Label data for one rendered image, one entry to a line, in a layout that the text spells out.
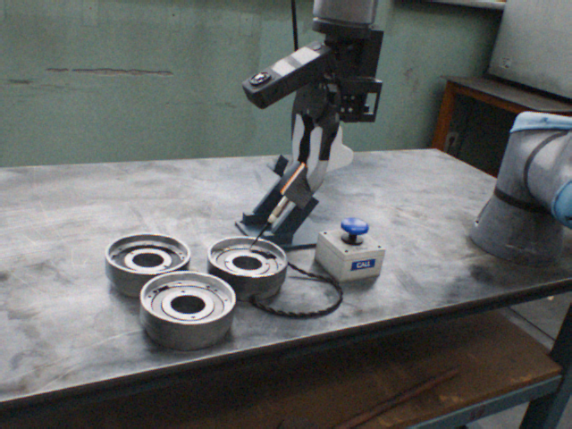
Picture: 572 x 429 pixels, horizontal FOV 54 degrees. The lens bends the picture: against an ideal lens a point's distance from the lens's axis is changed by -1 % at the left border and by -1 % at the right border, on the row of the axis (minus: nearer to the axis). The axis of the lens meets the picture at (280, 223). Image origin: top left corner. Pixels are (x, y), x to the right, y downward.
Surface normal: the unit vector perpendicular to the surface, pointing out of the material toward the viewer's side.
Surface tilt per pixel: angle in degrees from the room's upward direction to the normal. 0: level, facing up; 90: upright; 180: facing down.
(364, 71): 90
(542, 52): 90
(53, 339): 0
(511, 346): 0
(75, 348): 0
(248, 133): 90
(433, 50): 90
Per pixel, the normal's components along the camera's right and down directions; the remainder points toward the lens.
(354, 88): 0.44, 0.44
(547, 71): -0.88, 0.09
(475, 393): 0.12, -0.90
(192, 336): 0.24, 0.44
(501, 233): -0.67, -0.08
